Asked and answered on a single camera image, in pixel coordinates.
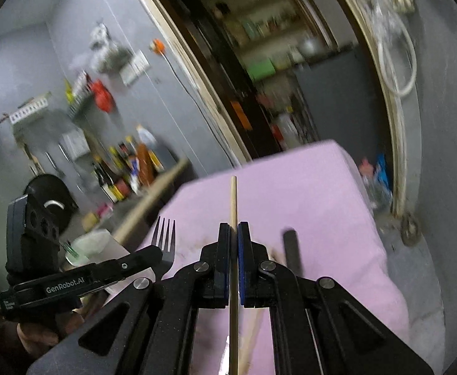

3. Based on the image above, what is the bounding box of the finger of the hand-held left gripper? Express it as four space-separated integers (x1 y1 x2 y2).
93 246 167 289

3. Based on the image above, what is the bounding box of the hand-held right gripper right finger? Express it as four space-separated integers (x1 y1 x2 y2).
237 222 435 375

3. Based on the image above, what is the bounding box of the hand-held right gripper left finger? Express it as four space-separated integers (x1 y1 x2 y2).
25 222 231 375

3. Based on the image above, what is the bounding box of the silver fork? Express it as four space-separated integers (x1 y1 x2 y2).
151 217 176 282

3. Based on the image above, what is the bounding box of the wooden chopstick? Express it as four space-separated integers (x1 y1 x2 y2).
238 253 281 375
228 176 239 375

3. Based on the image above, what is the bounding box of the person's left forearm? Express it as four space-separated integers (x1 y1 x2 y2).
0 314 38 375

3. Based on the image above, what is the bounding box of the person's left hand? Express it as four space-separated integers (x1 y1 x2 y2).
17 308 85 347

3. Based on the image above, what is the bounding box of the white plastic cup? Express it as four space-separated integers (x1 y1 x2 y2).
66 229 113 266

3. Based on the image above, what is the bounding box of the black round pan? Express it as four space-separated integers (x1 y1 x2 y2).
23 173 78 232

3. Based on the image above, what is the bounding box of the wooden plank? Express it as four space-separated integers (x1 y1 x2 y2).
113 158 191 245

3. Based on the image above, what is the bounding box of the row of sauce bottles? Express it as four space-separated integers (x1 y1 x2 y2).
91 124 163 204

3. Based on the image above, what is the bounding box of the pink floral cloth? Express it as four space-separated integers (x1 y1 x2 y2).
135 139 411 375

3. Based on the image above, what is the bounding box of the white red plastic container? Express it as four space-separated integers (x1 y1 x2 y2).
271 112 304 150

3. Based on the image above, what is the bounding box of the red plastic bag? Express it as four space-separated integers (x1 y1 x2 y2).
91 80 114 113

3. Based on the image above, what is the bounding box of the blue packet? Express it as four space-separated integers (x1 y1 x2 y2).
374 154 392 189

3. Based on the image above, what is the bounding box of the round metal floor fitting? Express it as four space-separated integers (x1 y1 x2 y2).
400 212 423 248

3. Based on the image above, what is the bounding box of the black cabinet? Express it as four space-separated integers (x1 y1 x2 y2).
294 42 387 154

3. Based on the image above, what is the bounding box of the green box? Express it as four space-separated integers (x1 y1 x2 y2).
247 58 277 82

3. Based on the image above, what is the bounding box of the grey hanging cloth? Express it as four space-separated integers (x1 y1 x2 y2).
89 22 132 74

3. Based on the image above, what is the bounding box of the metal pot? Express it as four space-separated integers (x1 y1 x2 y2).
298 37 328 58

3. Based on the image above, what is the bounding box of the clear plastic bag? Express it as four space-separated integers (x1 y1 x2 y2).
366 0 406 48

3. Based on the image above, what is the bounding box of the black flat utensil handle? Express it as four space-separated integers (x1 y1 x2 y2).
282 229 306 279

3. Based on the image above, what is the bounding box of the wall utensil rack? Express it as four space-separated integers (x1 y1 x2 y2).
0 92 53 126

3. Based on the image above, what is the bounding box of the black power cable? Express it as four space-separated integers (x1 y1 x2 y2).
162 52 239 168

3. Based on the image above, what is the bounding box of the wooden door frame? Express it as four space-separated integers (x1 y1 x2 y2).
121 0 422 219

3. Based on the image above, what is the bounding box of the white wall socket panel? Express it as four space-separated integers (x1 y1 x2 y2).
120 50 150 86

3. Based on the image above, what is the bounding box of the white coiled cable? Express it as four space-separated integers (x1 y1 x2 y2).
376 6 417 98

